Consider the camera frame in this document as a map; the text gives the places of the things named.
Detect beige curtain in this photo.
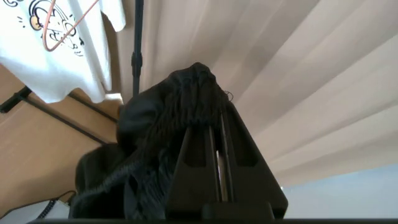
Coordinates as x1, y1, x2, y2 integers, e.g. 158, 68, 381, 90
102, 0, 398, 187

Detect black clothes rack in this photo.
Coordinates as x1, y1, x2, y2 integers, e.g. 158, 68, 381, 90
0, 0, 145, 146

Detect pink clothes hanger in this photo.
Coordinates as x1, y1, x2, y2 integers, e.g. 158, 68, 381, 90
42, 0, 100, 53

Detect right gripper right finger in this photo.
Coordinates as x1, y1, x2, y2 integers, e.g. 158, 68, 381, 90
221, 100, 289, 218

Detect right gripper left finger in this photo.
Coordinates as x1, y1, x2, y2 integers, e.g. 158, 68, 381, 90
166, 125, 222, 218

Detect black shorts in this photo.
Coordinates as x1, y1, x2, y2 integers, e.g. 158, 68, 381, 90
68, 62, 234, 220

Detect white printed t-shirt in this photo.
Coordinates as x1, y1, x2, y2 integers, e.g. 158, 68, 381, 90
0, 0, 127, 104

